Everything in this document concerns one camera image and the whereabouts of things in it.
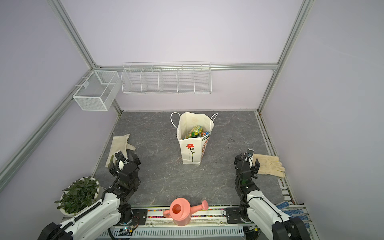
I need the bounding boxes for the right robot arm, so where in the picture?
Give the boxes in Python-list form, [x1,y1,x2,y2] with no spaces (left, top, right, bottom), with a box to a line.
[234,149,310,240]

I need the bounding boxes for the white blue dotted glove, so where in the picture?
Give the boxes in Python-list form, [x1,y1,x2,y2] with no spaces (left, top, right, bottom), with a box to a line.
[276,201,311,229]

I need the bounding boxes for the beige work glove right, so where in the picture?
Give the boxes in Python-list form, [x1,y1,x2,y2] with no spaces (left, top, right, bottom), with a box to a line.
[253,154,286,178]

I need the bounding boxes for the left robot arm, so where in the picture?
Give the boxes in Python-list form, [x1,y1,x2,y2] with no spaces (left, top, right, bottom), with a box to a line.
[38,150,141,240]

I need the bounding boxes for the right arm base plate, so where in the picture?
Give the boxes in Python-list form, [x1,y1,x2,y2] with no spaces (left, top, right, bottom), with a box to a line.
[223,207,249,224]

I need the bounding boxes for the white paper gift bag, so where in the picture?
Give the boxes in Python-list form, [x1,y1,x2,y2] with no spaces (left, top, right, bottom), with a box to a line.
[170,112,218,165]

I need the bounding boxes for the white vented rail cover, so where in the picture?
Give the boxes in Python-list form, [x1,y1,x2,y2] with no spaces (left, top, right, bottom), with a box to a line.
[111,226,245,240]

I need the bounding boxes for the beige work glove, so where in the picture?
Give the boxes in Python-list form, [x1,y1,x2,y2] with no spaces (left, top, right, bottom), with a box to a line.
[106,134,136,168]
[253,154,286,178]

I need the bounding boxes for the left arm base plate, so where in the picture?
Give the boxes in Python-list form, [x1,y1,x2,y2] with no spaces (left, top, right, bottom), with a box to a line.
[119,209,148,226]

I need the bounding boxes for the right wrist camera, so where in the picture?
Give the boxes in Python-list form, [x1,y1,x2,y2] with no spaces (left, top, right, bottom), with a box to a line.
[245,149,254,168]

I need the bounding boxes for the beige work glove left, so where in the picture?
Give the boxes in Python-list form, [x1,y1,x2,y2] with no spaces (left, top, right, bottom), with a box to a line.
[106,134,136,168]

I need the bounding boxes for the white mesh box basket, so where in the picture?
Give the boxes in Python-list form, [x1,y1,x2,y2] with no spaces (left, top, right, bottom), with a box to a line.
[73,71,121,112]

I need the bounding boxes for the green Fox's candy bag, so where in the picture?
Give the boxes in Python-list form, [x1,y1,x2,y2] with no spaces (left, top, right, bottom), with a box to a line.
[185,126,204,139]

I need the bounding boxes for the pink watering can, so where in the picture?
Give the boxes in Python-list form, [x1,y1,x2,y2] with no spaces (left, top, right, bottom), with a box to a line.
[163,198,209,226]

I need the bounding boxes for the white wire shelf basket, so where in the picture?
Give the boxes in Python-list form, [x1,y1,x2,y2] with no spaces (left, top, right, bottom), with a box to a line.
[121,62,212,94]

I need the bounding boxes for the small potted plant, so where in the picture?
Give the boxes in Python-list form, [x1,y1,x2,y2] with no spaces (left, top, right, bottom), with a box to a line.
[55,177,101,216]

